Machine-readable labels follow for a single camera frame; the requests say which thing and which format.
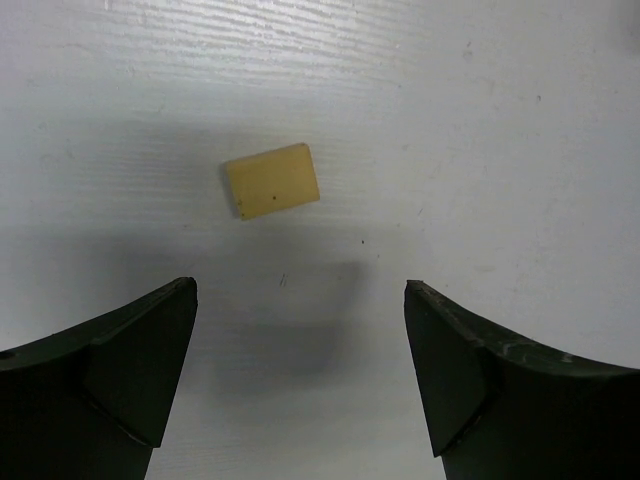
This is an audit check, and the tan eraser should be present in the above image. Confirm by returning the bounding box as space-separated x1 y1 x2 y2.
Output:
225 143 320 220

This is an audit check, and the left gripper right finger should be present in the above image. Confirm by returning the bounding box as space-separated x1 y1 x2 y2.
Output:
404 280 639 479

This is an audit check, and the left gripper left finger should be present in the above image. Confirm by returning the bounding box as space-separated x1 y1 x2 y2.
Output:
1 277 197 479

